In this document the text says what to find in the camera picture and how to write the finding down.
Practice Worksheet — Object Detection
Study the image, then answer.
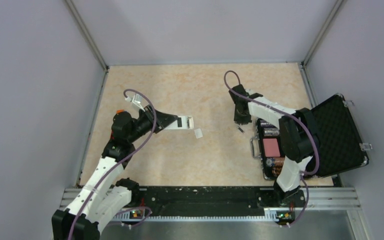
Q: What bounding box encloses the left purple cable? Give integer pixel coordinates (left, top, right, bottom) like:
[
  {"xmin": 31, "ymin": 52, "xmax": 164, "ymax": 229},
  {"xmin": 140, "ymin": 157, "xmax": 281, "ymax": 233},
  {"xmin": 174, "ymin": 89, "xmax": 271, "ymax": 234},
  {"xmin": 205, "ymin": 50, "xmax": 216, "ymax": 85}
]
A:
[{"xmin": 66, "ymin": 88, "xmax": 154, "ymax": 240}]

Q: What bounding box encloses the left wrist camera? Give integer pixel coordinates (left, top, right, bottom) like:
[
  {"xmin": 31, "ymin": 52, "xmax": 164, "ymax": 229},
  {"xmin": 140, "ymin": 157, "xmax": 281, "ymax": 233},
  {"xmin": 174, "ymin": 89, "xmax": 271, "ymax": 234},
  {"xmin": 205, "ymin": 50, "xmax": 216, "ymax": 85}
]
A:
[{"xmin": 125, "ymin": 93, "xmax": 145, "ymax": 111}]

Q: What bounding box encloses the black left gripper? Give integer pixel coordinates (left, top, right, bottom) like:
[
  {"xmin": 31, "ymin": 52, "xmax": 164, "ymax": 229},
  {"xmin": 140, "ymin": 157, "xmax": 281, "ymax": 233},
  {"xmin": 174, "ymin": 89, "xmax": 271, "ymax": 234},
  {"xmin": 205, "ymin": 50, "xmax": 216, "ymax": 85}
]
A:
[{"xmin": 127, "ymin": 103, "xmax": 178, "ymax": 143}]

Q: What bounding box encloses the green blue chip stack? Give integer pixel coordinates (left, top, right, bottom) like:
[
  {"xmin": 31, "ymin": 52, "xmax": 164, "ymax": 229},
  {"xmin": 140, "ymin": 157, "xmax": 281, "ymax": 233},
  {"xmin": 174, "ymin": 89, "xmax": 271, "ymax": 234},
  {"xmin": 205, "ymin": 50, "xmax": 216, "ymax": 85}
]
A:
[{"xmin": 265, "ymin": 157, "xmax": 285, "ymax": 168}]

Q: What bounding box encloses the white battery cover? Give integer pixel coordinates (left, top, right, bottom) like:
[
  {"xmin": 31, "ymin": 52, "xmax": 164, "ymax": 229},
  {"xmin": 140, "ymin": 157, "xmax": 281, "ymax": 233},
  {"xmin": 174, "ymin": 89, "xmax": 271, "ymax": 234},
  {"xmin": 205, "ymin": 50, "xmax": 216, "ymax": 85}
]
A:
[{"xmin": 194, "ymin": 128, "xmax": 203, "ymax": 139}]

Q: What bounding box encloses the black poker chip case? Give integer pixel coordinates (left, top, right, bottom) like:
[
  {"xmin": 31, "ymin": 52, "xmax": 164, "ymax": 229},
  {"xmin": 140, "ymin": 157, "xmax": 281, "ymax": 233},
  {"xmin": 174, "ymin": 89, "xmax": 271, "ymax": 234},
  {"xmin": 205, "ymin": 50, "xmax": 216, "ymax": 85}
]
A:
[{"xmin": 255, "ymin": 94, "xmax": 369, "ymax": 180}]

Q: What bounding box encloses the white remote control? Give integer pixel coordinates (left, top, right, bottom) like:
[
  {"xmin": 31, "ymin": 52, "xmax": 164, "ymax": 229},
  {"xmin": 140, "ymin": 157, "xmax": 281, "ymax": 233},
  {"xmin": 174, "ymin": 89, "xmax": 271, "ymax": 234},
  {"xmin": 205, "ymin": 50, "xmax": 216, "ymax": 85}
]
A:
[{"xmin": 165, "ymin": 115, "xmax": 194, "ymax": 131}]

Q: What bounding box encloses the pink card deck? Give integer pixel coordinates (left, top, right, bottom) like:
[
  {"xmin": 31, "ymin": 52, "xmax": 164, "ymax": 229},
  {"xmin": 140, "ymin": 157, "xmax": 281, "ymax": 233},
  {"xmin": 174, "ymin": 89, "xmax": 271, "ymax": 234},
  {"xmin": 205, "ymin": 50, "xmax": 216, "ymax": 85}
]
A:
[{"xmin": 262, "ymin": 138, "xmax": 281, "ymax": 158}]

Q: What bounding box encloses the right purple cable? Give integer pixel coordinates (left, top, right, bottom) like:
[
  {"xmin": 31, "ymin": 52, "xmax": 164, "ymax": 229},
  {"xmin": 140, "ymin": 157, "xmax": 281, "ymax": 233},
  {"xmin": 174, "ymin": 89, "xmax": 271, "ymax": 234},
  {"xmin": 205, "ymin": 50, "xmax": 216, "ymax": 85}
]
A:
[{"xmin": 223, "ymin": 70, "xmax": 321, "ymax": 229}]

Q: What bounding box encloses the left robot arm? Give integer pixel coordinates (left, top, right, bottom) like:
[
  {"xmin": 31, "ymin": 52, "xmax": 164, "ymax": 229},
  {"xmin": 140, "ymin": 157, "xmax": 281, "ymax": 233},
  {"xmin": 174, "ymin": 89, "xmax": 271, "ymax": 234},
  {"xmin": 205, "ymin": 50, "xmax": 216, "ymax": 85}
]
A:
[{"xmin": 51, "ymin": 104, "xmax": 193, "ymax": 240}]

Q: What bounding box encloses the purple cable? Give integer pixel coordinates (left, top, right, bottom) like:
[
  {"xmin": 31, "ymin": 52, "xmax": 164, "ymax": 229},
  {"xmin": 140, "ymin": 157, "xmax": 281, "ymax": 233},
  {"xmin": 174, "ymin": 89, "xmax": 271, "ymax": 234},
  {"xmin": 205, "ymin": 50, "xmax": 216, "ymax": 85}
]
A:
[
  {"xmin": 223, "ymin": 70, "xmax": 321, "ymax": 229},
  {"xmin": 66, "ymin": 88, "xmax": 154, "ymax": 240}
]

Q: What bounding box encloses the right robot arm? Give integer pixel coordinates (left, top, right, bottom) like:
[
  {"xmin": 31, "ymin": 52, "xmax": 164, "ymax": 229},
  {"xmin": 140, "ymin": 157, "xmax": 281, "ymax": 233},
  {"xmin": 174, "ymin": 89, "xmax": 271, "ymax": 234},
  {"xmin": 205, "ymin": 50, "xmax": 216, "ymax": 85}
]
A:
[{"xmin": 228, "ymin": 84, "xmax": 321, "ymax": 206}]

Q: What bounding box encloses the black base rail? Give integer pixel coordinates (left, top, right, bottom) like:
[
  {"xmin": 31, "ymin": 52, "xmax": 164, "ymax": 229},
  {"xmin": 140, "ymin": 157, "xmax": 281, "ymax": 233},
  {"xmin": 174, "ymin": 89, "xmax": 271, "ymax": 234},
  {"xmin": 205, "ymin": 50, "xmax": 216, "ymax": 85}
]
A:
[{"xmin": 59, "ymin": 183, "xmax": 362, "ymax": 223}]

